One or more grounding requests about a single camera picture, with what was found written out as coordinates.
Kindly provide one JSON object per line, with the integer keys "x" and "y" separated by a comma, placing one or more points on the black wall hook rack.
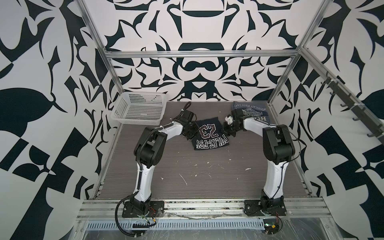
{"x": 351, "y": 102}

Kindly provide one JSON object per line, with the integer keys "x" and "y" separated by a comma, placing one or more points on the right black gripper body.
{"x": 230, "y": 129}

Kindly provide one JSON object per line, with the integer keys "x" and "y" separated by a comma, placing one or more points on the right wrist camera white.
{"x": 229, "y": 120}

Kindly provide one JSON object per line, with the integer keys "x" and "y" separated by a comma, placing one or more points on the aluminium frame crossbar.
{"x": 201, "y": 54}

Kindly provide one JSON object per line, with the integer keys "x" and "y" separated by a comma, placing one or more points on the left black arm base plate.
{"x": 150, "y": 208}

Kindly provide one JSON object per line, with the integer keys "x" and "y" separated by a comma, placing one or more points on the black printed tank top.
{"x": 210, "y": 135}

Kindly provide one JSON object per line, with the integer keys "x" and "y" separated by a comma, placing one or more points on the small electronics board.
{"x": 271, "y": 227}

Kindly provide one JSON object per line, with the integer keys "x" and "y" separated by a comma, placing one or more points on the white slotted cable duct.
{"x": 182, "y": 224}

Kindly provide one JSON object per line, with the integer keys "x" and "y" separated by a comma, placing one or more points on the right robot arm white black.
{"x": 278, "y": 148}

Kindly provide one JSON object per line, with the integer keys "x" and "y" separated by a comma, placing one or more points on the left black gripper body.
{"x": 193, "y": 130}

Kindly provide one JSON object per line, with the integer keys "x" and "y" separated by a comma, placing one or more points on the blue grey tank top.
{"x": 256, "y": 109}

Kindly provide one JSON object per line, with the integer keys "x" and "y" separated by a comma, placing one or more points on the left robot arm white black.
{"x": 149, "y": 151}

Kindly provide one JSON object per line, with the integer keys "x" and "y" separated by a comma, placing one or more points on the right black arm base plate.
{"x": 261, "y": 208}

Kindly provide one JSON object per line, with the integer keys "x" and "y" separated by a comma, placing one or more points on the white plastic laundry basket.
{"x": 139, "y": 108}

